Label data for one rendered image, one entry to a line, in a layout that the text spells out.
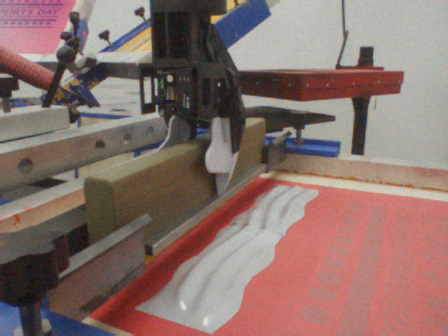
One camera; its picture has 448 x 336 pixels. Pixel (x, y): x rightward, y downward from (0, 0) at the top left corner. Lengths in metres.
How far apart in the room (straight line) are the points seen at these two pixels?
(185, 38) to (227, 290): 0.24
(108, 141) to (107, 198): 0.35
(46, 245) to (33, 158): 0.36
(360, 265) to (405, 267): 0.04
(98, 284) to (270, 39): 2.31
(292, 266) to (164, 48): 0.25
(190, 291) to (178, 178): 0.11
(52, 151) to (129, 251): 0.29
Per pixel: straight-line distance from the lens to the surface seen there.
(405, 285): 0.40
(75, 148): 0.61
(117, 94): 3.14
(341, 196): 0.60
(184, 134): 0.46
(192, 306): 0.33
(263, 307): 0.34
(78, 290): 0.29
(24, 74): 1.05
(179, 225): 0.38
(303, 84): 1.29
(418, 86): 2.40
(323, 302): 0.35
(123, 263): 0.32
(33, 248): 0.21
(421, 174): 0.67
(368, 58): 1.90
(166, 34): 0.39
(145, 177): 0.34
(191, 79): 0.38
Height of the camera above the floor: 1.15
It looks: 15 degrees down
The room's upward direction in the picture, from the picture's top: straight up
